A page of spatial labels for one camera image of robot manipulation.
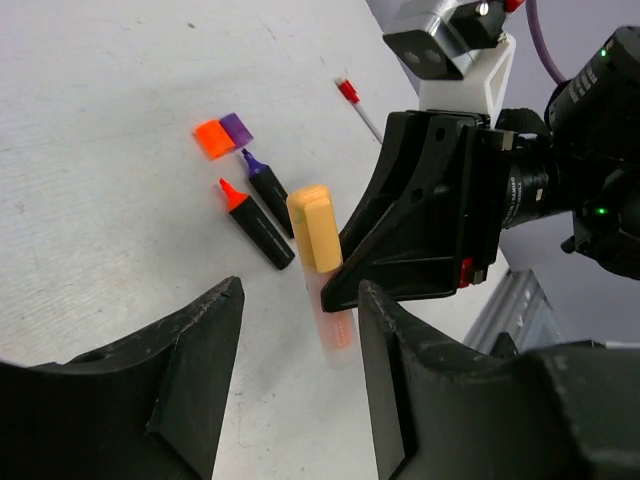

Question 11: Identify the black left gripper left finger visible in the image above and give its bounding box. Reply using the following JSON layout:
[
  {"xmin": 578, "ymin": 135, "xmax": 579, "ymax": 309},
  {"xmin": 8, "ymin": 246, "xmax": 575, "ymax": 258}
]
[{"xmin": 1, "ymin": 276, "xmax": 244, "ymax": 479}]

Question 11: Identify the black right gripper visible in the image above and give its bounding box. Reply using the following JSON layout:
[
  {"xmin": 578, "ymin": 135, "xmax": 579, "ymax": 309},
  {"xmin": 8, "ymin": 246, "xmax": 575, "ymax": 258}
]
[{"xmin": 479, "ymin": 25, "xmax": 639, "ymax": 279}]

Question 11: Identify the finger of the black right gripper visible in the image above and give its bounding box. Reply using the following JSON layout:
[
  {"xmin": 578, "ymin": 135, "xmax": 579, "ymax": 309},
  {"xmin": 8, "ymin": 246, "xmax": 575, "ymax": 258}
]
[{"xmin": 321, "ymin": 110, "xmax": 500, "ymax": 312}]

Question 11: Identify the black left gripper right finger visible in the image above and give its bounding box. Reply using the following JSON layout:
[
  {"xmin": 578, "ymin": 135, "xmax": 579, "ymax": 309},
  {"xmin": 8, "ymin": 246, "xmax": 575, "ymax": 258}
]
[{"xmin": 358, "ymin": 281, "xmax": 639, "ymax": 479}]

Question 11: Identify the pale orange yellow highlighter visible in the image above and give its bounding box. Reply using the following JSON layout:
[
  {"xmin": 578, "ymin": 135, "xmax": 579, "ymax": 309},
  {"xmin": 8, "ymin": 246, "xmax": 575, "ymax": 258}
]
[{"xmin": 286, "ymin": 185, "xmax": 357, "ymax": 368}]

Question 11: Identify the purple black highlighter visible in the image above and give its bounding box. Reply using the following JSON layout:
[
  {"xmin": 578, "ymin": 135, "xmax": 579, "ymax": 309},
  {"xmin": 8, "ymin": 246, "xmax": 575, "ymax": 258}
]
[{"xmin": 241, "ymin": 148, "xmax": 294, "ymax": 239}]

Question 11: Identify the orange black highlighter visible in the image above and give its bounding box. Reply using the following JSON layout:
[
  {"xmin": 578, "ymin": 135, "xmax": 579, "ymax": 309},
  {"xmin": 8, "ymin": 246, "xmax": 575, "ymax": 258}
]
[{"xmin": 219, "ymin": 178, "xmax": 295, "ymax": 270}]

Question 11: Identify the purple highlighter cap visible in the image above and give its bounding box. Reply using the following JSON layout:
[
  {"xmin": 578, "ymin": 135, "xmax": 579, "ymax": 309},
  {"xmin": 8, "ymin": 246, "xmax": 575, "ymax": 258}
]
[{"xmin": 219, "ymin": 113, "xmax": 254, "ymax": 149}]

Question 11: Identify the orange highlighter cap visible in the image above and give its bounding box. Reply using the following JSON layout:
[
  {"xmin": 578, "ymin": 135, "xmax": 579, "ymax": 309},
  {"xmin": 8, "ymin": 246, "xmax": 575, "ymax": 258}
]
[{"xmin": 193, "ymin": 119, "xmax": 236, "ymax": 160}]

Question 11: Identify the red cap thin pen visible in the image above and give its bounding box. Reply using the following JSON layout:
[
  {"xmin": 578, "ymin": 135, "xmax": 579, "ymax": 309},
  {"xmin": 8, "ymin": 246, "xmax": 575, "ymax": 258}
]
[{"xmin": 334, "ymin": 78, "xmax": 383, "ymax": 144}]

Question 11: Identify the aluminium table frame rail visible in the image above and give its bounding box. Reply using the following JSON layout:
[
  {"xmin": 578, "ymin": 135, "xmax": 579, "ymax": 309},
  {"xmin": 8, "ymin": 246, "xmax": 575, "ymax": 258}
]
[{"xmin": 464, "ymin": 270, "xmax": 564, "ymax": 354}]

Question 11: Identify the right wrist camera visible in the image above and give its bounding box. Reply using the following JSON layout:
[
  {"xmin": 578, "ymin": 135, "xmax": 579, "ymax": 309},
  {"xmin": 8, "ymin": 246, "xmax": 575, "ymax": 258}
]
[{"xmin": 383, "ymin": 0, "xmax": 522, "ymax": 125}]

